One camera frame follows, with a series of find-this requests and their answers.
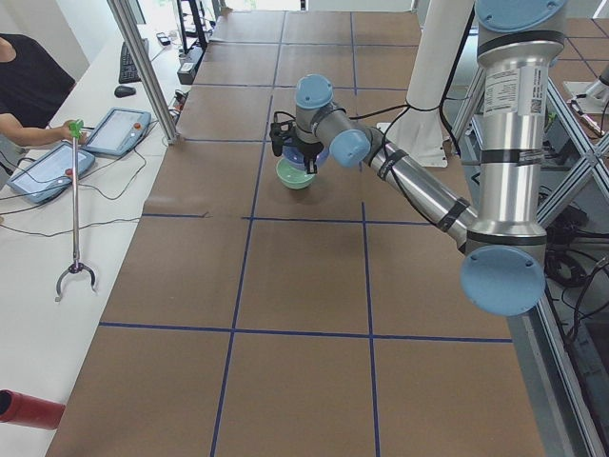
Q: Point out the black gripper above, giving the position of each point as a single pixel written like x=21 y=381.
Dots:
x=304 y=148

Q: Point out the blue bowl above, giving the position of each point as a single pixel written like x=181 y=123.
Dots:
x=322 y=158

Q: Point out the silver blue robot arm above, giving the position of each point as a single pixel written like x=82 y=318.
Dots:
x=501 y=239

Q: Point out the green bowl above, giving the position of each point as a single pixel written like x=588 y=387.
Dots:
x=291 y=177

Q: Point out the teach pendant tablet far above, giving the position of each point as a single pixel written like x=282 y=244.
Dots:
x=118 y=132

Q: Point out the teach pendant tablet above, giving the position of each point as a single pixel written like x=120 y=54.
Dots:
x=45 y=178
x=118 y=132

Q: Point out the black keyboard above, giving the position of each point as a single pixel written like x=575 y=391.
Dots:
x=128 y=72

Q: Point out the black computer mouse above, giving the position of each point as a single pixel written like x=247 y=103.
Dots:
x=123 y=91

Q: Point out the teach pendant tablet near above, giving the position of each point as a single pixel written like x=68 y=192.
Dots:
x=45 y=178

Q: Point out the red cylinder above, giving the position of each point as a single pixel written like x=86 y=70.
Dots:
x=24 y=410

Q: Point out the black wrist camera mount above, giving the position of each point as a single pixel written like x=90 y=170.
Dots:
x=283 y=127

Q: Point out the green handled reacher grabber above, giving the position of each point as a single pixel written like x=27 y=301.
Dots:
x=76 y=266

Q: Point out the aluminium frame column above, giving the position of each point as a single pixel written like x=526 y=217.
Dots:
x=126 y=22

